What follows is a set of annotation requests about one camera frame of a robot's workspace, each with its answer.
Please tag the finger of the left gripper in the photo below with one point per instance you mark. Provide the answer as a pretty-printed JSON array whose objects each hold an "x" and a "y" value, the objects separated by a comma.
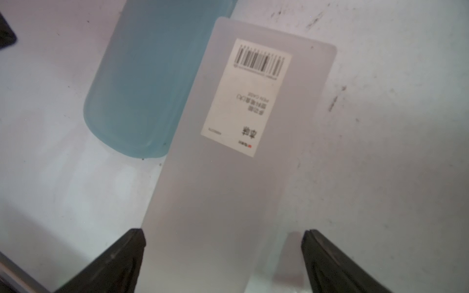
[{"x": 7, "y": 35}]

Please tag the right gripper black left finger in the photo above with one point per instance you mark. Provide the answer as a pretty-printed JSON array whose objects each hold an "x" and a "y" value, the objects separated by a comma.
[{"x": 116, "y": 270}]

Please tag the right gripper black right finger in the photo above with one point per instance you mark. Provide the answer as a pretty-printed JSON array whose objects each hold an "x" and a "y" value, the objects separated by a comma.
[{"x": 331, "y": 271}]

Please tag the clear frosted pencil case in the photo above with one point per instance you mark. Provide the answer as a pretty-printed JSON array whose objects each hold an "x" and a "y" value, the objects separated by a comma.
[{"x": 237, "y": 142}]

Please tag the teal pencil case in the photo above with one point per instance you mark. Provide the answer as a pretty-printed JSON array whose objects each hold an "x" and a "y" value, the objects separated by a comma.
[{"x": 144, "y": 79}]

